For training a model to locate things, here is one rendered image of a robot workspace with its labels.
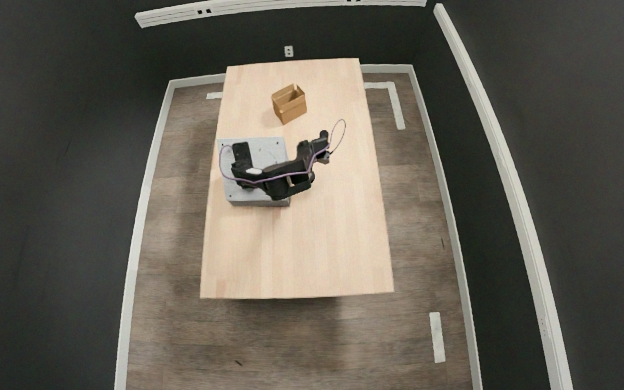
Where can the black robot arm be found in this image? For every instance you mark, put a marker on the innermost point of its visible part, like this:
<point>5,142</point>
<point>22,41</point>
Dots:
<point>278,188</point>

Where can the brown cardboard box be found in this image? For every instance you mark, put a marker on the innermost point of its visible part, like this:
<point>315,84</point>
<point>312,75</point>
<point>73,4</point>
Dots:
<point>293,108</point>

